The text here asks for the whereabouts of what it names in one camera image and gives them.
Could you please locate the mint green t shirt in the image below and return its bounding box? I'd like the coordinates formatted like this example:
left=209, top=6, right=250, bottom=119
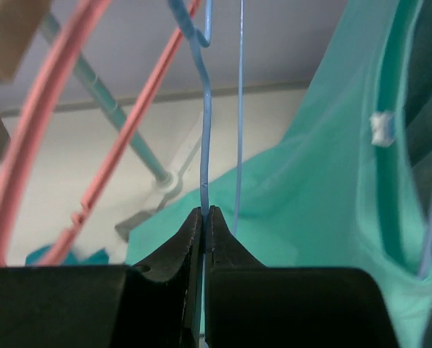
left=123, top=0, right=432, bottom=348

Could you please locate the grey cloth on table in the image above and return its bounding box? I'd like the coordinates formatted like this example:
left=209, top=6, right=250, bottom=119
left=115, top=210, right=159, bottom=243

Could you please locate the metal clothes rack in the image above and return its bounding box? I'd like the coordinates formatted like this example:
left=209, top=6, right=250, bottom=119
left=28, top=2, right=208, bottom=225

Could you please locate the teal blue t shirt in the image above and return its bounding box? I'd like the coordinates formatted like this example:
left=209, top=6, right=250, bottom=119
left=25, top=245, right=109, bottom=265

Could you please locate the pink plastic hanger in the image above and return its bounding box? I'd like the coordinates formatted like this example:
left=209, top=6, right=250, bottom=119
left=4, top=1, right=203, bottom=266

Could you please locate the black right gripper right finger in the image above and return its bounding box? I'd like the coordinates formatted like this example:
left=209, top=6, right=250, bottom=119
left=204, top=207, right=399, bottom=347

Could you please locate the grey t shirt on hanger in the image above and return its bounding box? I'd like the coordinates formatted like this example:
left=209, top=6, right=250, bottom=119
left=404, top=0, right=432, bottom=167

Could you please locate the light blue wire hanger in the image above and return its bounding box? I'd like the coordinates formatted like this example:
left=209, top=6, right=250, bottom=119
left=160, top=1, right=260, bottom=347

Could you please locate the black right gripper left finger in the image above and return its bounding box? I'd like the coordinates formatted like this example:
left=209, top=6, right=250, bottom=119
left=0, top=209, right=203, bottom=347

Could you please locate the beige clip hanger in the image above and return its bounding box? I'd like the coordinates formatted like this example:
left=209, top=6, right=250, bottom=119
left=0, top=0, right=51, bottom=161

